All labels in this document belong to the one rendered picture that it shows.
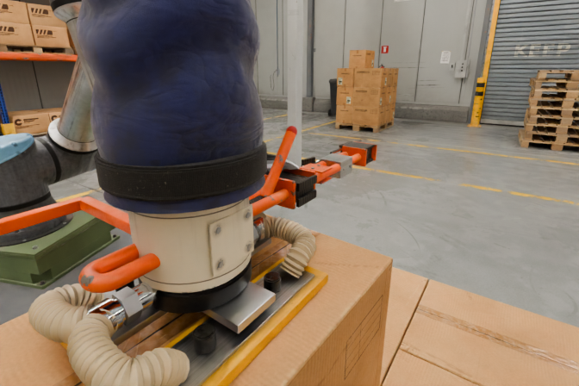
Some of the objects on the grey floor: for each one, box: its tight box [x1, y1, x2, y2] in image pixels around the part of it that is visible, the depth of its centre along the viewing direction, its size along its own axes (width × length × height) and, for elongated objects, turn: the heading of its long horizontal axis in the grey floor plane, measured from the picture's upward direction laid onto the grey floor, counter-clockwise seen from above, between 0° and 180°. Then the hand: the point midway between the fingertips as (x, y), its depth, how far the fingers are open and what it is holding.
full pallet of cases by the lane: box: [335, 50, 399, 133], centre depth 761 cm, size 121×102×174 cm
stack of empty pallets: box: [518, 70, 579, 151], centre depth 587 cm, size 129×110×131 cm
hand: (295, 182), depth 72 cm, fingers closed on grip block, 6 cm apart
